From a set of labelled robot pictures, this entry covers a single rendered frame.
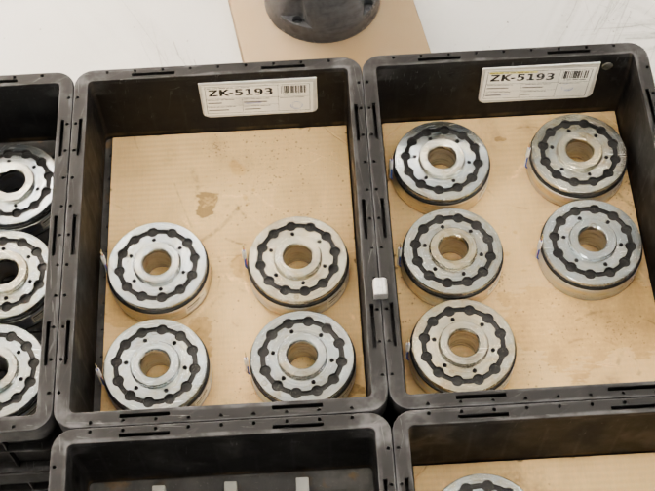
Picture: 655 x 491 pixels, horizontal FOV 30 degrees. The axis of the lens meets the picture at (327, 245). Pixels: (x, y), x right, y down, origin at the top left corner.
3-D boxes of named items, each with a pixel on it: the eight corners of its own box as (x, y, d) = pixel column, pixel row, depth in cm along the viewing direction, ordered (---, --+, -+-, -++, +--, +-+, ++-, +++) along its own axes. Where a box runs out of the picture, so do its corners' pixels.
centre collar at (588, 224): (563, 223, 126) (564, 220, 125) (610, 218, 126) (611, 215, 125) (573, 265, 123) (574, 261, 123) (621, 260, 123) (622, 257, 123)
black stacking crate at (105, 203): (96, 137, 138) (77, 75, 128) (358, 124, 139) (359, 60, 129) (80, 472, 119) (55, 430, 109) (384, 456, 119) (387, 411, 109)
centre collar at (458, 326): (435, 323, 120) (436, 321, 120) (485, 321, 120) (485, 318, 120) (441, 369, 118) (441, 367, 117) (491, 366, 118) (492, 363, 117)
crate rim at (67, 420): (79, 85, 130) (74, 70, 128) (360, 70, 130) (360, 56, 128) (57, 438, 110) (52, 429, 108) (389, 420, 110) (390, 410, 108)
